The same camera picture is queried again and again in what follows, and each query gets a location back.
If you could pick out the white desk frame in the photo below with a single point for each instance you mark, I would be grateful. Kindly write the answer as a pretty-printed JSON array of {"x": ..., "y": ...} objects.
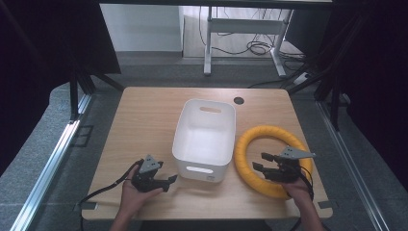
[{"x": 243, "y": 26}]

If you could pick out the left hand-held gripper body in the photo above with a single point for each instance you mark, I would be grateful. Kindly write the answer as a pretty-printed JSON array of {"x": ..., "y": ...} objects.
[{"x": 146, "y": 175}]

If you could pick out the person's right hand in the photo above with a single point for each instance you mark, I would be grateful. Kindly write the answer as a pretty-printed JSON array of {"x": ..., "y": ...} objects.
[{"x": 298, "y": 191}]

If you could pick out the person's left hand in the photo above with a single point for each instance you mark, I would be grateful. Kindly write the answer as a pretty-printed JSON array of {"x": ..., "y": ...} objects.
[{"x": 134, "y": 197}]

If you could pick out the black curtain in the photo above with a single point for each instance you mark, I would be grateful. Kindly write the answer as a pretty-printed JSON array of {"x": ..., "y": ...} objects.
[
  {"x": 369, "y": 80},
  {"x": 48, "y": 64}
]

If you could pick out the grey tape strip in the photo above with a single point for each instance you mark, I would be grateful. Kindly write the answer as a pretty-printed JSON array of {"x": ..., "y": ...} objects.
[
  {"x": 87, "y": 206},
  {"x": 326, "y": 204}
]

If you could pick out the aluminium rail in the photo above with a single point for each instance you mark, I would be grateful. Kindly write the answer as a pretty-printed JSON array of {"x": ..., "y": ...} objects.
[
  {"x": 349, "y": 163},
  {"x": 48, "y": 170}
]

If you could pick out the black tripod stand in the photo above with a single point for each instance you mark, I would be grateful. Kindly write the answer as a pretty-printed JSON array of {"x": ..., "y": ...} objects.
[
  {"x": 86, "y": 80},
  {"x": 324, "y": 80}
]

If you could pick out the white plastic storage bin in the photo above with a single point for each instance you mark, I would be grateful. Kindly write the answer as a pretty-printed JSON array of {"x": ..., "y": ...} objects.
[{"x": 205, "y": 141}]

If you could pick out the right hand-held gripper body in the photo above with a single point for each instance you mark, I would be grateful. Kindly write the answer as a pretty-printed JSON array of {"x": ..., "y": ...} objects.
[{"x": 288, "y": 165}]

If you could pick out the white power strip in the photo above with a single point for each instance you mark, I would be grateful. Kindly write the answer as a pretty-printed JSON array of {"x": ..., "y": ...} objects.
[{"x": 301, "y": 78}]

